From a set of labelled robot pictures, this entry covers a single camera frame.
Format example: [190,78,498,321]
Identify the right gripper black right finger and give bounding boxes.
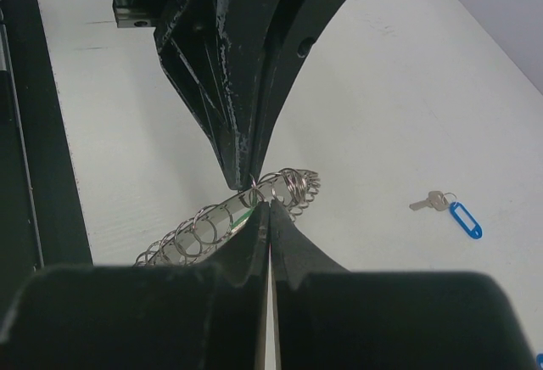
[269,201,536,369]

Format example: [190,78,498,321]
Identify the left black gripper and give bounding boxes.
[112,0,267,189]

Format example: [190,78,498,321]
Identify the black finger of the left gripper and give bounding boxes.
[248,0,346,180]

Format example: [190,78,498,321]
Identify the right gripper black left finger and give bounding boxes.
[1,203,270,369]

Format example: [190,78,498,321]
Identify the key with green tag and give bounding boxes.
[229,209,254,234]

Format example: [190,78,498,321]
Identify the metal key ring disc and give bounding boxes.
[134,168,321,266]

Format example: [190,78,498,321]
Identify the key with blue framed tag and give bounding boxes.
[409,190,484,240]

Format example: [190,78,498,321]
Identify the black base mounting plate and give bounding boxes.
[0,0,94,269]

